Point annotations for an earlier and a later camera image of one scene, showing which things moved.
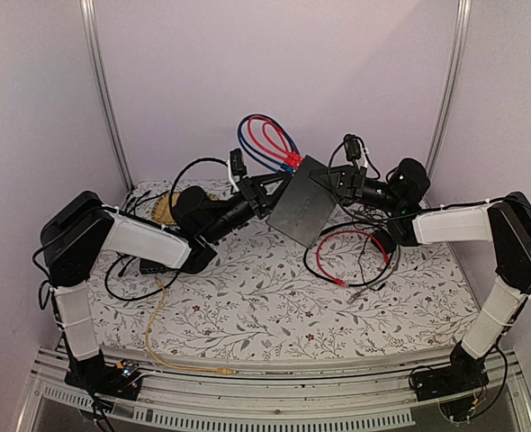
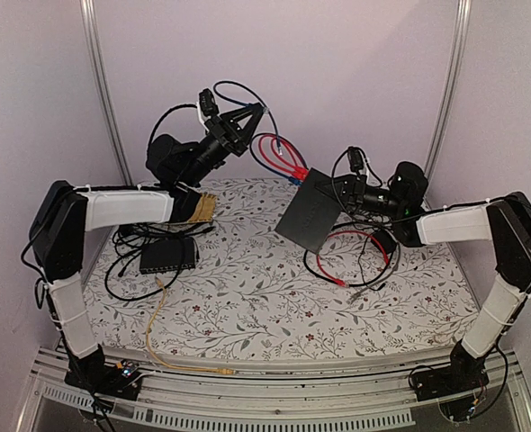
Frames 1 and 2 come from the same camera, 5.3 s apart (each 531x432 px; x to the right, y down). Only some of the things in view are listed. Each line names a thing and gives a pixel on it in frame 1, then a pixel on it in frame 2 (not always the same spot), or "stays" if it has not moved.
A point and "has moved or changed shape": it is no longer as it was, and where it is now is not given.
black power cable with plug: [361, 267] stays
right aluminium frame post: [446, 119] stays
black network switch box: [305, 207] has moved or changed shape
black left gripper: [267, 200] → [229, 133]
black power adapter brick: [387, 243] stays
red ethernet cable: [340, 282] stays
